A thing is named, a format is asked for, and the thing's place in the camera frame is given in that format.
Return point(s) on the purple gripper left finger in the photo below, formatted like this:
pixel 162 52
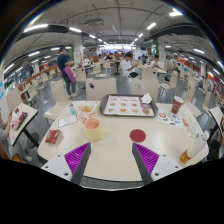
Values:
pixel 70 166

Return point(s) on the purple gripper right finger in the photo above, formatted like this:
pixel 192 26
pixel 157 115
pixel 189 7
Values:
pixel 151 165

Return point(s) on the dark red round coaster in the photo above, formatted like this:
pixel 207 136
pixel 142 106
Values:
pixel 137 135

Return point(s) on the red packet on table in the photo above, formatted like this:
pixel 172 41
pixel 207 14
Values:
pixel 53 136

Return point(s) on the plastic bottle with orange drink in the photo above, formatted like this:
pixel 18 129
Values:
pixel 196 147

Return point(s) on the yellow cup with pink rim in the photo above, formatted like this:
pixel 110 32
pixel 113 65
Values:
pixel 93 129

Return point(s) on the white card menu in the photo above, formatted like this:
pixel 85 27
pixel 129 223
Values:
pixel 62 122

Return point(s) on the colourful flyer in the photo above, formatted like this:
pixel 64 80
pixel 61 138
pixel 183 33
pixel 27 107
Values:
pixel 169 118

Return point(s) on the clear plastic wrapper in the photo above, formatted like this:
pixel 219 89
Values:
pixel 193 132

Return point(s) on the small clear bottle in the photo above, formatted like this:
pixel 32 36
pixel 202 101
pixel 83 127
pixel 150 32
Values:
pixel 72 109

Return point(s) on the snack bag with fries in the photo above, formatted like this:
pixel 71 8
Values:
pixel 87 109

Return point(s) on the beige chair left front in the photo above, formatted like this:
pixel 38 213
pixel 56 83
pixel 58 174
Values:
pixel 62 100

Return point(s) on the beige chair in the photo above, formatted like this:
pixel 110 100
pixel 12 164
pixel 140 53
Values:
pixel 164 87
pixel 144 86
pixel 62 100
pixel 96 89

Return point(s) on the crumpled white napkin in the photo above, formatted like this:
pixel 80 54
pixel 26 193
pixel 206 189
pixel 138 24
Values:
pixel 146 98

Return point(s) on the red paper cup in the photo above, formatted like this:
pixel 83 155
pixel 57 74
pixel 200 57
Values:
pixel 176 104

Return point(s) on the neighbour table left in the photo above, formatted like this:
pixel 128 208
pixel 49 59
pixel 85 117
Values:
pixel 24 114

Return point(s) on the dark food tray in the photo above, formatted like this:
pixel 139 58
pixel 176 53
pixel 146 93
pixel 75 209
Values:
pixel 127 105

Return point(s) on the beige chair centre left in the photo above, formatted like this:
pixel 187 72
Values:
pixel 96 89

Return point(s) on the beige chair centre right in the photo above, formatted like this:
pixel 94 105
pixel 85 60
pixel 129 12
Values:
pixel 144 86

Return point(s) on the standing person purple apron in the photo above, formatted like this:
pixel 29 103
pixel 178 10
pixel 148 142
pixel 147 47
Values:
pixel 66 72

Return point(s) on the seated person white shirt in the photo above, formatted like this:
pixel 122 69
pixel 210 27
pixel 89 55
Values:
pixel 127 67

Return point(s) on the ceiling air conditioner unit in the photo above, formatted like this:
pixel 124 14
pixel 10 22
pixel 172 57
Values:
pixel 94 22

